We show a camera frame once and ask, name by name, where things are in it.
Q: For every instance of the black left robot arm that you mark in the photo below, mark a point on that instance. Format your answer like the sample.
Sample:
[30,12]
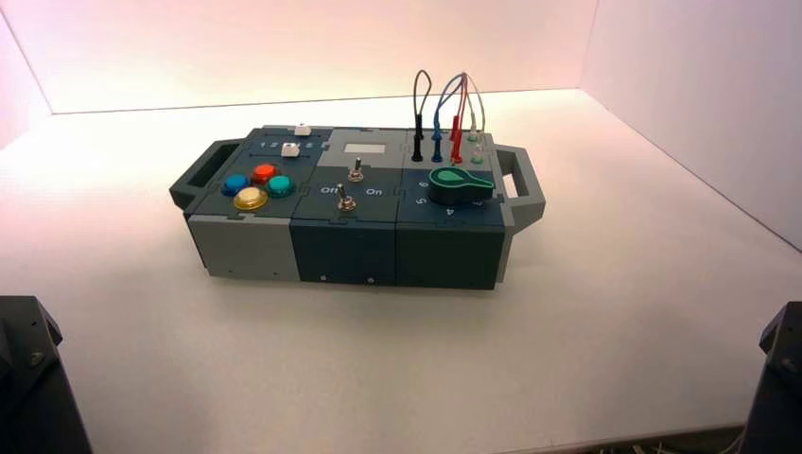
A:
[34,382]

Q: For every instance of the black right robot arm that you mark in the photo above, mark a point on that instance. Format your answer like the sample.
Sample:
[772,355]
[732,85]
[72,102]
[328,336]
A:
[777,388]

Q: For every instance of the grey and teal control box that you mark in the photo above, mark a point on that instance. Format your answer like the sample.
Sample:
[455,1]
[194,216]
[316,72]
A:
[351,241]

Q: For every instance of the green rotary pointer knob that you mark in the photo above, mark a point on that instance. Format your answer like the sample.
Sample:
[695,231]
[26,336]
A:
[459,185]

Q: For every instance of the green round push button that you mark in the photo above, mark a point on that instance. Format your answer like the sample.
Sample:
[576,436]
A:
[280,185]

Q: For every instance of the small white slider knob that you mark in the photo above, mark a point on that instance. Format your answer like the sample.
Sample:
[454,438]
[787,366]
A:
[303,130]
[290,149]

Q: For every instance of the red round push button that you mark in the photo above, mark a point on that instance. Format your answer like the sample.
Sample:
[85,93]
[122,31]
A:
[264,173]

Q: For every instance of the yellow round push button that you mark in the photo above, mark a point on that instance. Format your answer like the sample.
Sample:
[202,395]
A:
[250,198]

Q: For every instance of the blue round push button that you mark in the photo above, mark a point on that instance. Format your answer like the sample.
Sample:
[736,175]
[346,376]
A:
[235,184]

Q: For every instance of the metal toggle switch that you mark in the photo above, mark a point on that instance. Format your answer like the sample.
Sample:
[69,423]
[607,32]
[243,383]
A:
[345,200]
[356,172]

